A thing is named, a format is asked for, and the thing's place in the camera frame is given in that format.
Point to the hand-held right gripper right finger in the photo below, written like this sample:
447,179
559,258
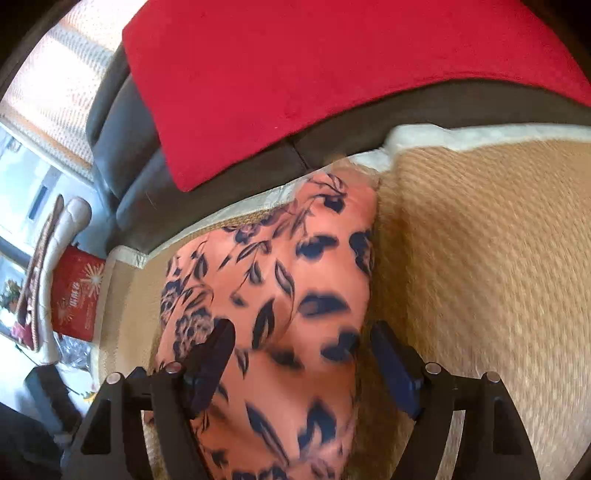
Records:
392,364

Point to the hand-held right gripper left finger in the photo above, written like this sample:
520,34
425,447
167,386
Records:
214,360

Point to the orange floral blouse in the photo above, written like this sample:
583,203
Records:
286,258

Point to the clear plastic bag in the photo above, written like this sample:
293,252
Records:
76,350

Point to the woven straw mat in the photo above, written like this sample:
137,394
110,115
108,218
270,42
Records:
485,254

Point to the red printed box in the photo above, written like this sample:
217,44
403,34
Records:
76,295

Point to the dark box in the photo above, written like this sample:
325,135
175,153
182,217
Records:
51,392

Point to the dark grey sofa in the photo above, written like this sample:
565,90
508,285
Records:
138,184

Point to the dark cloth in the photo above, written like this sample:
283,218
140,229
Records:
23,443

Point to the red cloth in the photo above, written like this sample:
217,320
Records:
323,69

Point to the dotted cream curtain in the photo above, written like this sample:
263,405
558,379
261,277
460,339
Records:
55,78

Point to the white window frame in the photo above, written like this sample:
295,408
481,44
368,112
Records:
27,184

